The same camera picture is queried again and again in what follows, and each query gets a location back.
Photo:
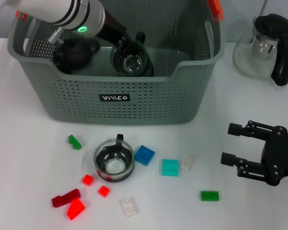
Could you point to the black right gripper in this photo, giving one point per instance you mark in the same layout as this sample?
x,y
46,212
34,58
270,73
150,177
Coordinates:
x,y
280,158

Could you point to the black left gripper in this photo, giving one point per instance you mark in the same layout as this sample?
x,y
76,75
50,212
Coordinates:
x,y
115,31

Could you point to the glass teacup black sleeve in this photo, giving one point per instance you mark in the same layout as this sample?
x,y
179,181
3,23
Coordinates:
x,y
133,63
115,167

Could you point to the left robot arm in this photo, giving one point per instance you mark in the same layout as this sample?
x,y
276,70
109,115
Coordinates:
x,y
62,12

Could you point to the grey perforated storage basket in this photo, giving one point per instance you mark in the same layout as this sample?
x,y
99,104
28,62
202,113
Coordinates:
x,y
146,105

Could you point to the black clay teacup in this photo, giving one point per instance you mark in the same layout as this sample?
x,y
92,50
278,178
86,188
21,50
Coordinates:
x,y
65,70

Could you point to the black clay teapot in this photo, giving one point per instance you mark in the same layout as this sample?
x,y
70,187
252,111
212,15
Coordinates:
x,y
74,55

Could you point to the green two-stud brick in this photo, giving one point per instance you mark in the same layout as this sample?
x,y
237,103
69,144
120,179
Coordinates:
x,y
210,196

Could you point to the white two-stud brick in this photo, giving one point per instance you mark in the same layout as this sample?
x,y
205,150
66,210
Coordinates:
x,y
129,207
188,163

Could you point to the teal square brick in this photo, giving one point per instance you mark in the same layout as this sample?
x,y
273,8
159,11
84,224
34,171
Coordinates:
x,y
170,167

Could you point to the blue square brick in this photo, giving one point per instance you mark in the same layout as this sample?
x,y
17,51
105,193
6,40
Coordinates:
x,y
145,155

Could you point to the green translucent stepped brick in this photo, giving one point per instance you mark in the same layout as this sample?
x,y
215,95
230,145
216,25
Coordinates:
x,y
74,141

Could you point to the small red square brick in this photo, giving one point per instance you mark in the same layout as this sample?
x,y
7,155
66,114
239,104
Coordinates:
x,y
88,179
104,191

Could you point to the dark red long brick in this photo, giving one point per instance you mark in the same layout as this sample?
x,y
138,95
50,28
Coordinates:
x,y
66,198

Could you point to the bright red slope brick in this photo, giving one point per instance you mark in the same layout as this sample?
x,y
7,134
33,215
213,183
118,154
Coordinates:
x,y
75,209

